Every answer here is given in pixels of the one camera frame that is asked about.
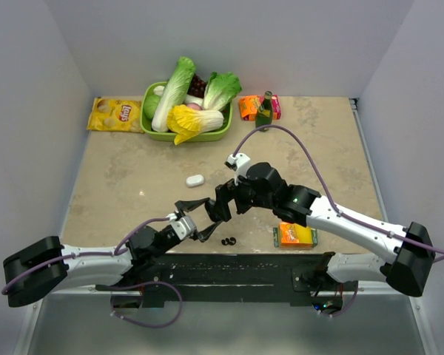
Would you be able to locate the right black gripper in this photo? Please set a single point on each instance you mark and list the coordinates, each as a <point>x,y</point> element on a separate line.
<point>228,190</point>

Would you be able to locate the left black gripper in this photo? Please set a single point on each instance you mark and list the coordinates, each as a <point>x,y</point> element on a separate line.
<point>189,206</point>

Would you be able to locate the black earbud charging case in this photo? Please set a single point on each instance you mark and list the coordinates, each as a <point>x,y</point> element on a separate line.
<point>218,210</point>

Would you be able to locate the green lettuce leaf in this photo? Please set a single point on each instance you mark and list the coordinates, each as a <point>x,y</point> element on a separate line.
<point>220,90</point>

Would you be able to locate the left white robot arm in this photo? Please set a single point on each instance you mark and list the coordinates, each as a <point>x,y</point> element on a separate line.
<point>49,265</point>

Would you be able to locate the aluminium rail right edge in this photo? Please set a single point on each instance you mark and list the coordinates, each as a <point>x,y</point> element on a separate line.
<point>354,108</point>

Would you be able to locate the tall green napa cabbage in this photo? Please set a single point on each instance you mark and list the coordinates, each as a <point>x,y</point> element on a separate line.
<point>174,92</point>

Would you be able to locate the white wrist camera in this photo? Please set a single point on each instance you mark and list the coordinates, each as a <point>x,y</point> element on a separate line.
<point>182,225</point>
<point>240,164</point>

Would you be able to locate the orange sponge pack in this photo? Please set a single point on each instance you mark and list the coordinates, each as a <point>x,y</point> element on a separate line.
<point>291,235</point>

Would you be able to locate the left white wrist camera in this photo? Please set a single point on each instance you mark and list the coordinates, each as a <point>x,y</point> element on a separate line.
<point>182,225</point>

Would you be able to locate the pink snack box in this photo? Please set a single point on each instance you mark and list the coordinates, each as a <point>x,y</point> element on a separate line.
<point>276,107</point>

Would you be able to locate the orange snack box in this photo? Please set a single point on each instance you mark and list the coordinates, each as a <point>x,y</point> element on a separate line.
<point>248,107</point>

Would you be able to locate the dark red grapes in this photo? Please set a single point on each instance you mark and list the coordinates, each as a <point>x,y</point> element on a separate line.
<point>197,87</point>

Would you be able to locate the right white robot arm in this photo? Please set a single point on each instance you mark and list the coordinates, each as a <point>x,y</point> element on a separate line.
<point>400,256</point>

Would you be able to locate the yellow Lays chips bag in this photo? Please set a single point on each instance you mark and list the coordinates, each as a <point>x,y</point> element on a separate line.
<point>115,115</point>

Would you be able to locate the yellow napa cabbage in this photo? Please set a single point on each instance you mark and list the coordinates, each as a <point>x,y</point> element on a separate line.
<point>188,123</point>

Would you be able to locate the green round cabbage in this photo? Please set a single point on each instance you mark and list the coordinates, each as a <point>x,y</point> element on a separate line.
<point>150,105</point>

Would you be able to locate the white earbud charging case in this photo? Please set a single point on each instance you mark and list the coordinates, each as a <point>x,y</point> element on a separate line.
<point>194,181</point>

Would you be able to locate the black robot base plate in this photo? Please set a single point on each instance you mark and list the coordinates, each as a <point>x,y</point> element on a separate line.
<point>296,279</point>

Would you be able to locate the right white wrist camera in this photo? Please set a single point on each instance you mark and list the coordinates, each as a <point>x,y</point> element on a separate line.
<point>240,164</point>

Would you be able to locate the green glass bottle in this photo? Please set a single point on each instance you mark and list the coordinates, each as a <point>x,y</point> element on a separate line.
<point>264,116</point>

